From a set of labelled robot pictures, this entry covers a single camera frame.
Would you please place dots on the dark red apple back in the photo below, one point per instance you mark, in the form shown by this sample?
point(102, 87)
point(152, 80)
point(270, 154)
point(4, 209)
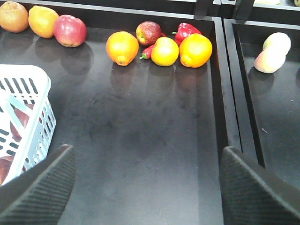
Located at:
point(148, 32)

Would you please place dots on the front peach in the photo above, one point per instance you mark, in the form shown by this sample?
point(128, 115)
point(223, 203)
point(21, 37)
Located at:
point(270, 60)

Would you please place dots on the yellow round fruit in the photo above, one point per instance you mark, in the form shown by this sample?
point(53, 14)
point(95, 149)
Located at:
point(165, 52)

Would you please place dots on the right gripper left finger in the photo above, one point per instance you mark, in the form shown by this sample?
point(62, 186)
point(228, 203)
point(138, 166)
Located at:
point(40, 195)

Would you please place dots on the bright orange right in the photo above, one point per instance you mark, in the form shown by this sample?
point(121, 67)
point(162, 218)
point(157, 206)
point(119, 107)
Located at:
point(195, 50)

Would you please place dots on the red bell pepper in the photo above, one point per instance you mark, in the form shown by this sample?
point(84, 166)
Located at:
point(184, 30)

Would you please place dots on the peach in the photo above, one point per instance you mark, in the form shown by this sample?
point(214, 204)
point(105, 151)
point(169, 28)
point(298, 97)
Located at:
point(279, 41)
point(270, 60)

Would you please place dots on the orange at far left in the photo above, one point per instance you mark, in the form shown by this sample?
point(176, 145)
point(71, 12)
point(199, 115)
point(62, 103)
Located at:
point(42, 20)

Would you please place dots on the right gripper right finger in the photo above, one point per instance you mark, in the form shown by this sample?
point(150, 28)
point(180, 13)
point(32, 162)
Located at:
point(254, 196)

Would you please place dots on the dark red apple front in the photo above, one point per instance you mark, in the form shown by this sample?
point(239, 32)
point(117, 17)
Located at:
point(5, 165)

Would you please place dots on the red chili pepper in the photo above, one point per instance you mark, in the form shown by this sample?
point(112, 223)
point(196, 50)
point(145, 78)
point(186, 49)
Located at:
point(146, 54)

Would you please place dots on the light blue plastic basket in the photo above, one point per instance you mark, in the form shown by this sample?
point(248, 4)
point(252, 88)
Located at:
point(25, 87)

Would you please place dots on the black shelf upright posts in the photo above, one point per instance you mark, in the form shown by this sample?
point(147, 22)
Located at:
point(232, 9)

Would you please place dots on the rear peach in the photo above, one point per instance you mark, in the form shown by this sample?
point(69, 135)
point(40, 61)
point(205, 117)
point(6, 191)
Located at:
point(279, 41)

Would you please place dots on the dark red apple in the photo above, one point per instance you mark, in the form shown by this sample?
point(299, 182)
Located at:
point(24, 118)
point(5, 165)
point(148, 32)

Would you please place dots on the orange with navel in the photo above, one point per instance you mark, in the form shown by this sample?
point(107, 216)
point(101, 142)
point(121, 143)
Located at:
point(122, 47)

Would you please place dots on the red apple back left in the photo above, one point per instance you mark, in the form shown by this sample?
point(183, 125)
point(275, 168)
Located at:
point(70, 31)

